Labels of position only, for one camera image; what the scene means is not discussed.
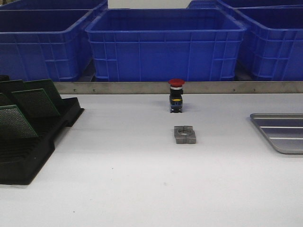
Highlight steel table edge rail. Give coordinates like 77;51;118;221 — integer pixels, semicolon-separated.
55;81;303;95

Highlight blue crate back right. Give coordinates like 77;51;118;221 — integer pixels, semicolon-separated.
187;0;303;10

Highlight black slotted board rack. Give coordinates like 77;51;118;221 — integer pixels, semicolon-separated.
0;93;84;185

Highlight green perforated board middle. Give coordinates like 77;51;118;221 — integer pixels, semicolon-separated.
12;88;60;118

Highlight red emergency stop button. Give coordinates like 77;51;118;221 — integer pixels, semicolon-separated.
168;79;185;113

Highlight blue plastic crate left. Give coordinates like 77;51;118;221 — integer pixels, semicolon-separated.
0;9;93;81

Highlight green perforated board front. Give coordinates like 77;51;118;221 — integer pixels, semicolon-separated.
0;105;38;140

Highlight blue plastic crate centre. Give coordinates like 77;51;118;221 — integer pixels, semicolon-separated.
86;9;246;82

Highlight blue crate back left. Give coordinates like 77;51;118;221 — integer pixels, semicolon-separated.
0;0;107;10

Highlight green perforated board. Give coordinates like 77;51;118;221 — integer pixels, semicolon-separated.
0;105;38;140
24;79;63;106
12;88;60;118

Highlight silver metal tray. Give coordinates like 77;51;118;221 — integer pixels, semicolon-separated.
250;113;303;155

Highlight blue plastic crate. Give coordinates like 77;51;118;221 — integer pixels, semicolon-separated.
0;9;93;81
86;9;246;82
235;8;303;81

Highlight green perforated board rear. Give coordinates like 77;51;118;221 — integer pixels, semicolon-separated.
24;79;63;106

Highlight green board far left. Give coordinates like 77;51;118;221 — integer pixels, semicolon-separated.
0;80;26;94

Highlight blue plastic crate right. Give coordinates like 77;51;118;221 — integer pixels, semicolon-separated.
235;8;303;81

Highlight grey metal clamp block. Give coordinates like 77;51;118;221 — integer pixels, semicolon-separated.
174;125;196;144

